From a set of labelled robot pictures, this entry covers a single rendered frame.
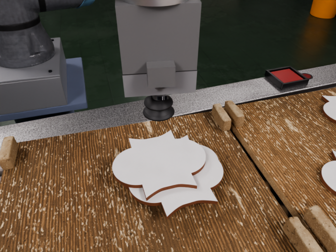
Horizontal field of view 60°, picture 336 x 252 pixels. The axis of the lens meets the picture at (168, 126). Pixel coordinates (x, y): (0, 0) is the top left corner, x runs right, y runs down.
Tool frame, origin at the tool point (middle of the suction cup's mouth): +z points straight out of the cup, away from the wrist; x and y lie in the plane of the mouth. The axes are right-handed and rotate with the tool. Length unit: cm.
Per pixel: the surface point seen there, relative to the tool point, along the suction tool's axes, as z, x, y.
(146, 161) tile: 9.4, -0.2, -2.2
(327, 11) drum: 97, 311, 242
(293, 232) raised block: 10.8, -13.8, 15.9
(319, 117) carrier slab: 12.7, 10.9, 33.9
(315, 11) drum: 101, 322, 233
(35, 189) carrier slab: 12.7, -0.7, -19.6
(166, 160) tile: 9.4, -0.3, 1.0
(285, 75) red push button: 13.4, 29.0, 35.0
